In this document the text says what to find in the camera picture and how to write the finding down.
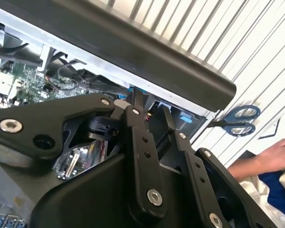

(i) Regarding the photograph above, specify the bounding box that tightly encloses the hard disk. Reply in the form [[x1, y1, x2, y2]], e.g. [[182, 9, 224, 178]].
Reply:
[[156, 101, 174, 114]]

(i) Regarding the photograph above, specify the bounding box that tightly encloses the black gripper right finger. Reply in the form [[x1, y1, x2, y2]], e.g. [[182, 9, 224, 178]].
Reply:
[[156, 105, 259, 228]]

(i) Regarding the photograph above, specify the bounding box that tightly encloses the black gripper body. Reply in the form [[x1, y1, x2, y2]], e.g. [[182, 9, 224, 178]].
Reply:
[[29, 152, 259, 228]]

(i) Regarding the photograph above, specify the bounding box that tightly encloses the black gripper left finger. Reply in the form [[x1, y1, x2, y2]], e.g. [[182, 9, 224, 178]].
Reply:
[[0, 87, 168, 220]]

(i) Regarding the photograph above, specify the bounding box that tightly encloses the person's bare hand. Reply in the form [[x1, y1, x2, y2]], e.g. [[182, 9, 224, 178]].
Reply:
[[256, 139, 285, 173]]

